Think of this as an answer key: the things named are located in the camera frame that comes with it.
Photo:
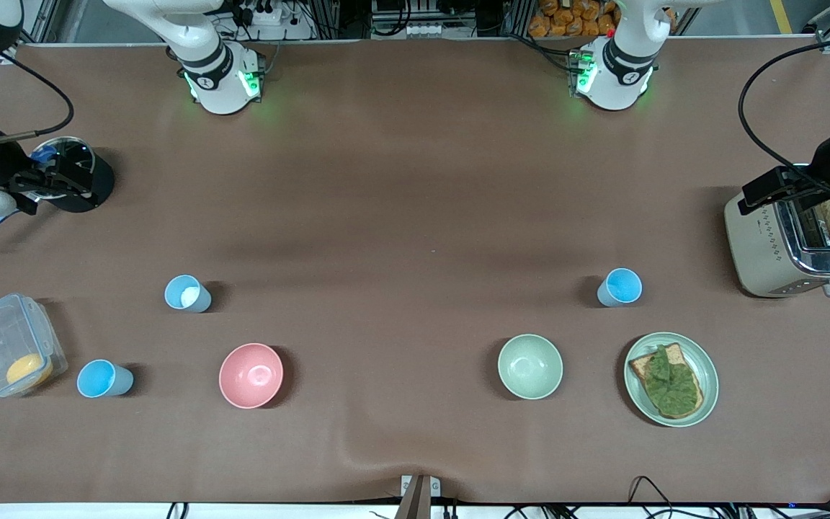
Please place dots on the blue plastic cup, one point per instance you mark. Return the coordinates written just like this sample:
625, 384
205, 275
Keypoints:
186, 294
101, 379
621, 287

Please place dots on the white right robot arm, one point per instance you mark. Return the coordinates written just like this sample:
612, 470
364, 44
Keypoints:
217, 72

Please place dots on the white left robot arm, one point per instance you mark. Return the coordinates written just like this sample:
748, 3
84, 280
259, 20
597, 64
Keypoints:
620, 68

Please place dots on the glass pot lid blue knob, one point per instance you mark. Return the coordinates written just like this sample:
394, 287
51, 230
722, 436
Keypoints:
73, 148

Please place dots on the beige chrome toaster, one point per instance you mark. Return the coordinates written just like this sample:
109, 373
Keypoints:
761, 252

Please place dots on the yellow round food piece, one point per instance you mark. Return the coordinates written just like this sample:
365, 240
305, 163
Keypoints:
29, 370

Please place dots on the pale green plate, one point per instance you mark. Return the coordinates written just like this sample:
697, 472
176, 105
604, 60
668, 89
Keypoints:
707, 375

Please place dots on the brown toast slice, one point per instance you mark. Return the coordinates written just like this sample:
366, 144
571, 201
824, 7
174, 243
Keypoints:
640, 366

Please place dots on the green lettuce leaf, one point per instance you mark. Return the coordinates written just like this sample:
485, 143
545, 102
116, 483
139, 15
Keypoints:
674, 389

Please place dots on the white power strip with plugs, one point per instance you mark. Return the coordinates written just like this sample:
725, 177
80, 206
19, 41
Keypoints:
271, 18

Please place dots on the orange packaged buns pile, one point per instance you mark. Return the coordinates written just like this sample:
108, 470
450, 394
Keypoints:
566, 18

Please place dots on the pink bowl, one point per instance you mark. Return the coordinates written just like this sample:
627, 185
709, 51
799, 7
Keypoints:
251, 375

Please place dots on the pale green bowl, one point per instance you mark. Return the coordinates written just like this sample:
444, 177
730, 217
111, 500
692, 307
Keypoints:
530, 366

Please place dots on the small white socket strip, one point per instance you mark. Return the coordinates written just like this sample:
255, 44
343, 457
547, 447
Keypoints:
429, 31

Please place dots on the metal table edge bracket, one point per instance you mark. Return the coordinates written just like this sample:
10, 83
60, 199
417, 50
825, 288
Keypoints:
421, 497

